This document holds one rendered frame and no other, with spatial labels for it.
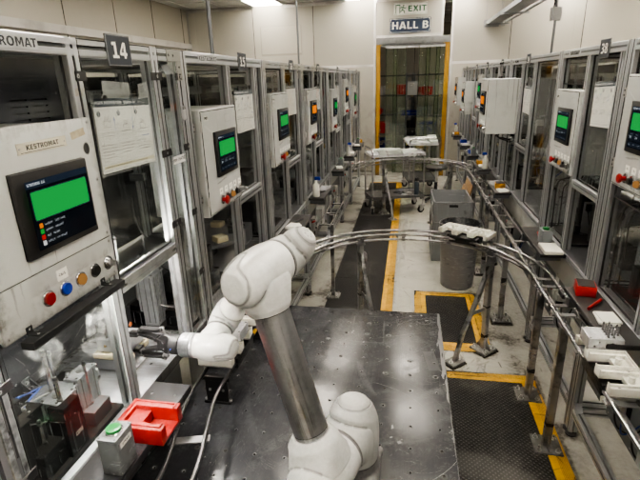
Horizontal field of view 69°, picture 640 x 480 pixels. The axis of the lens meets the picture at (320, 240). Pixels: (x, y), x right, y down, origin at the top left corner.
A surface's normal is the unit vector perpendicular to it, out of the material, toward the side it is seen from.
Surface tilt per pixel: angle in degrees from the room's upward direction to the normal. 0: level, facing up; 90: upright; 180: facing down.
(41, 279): 90
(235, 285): 85
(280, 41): 90
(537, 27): 90
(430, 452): 0
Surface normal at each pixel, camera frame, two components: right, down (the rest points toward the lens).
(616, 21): -0.18, 0.33
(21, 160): 0.98, 0.03
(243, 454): -0.03, -0.95
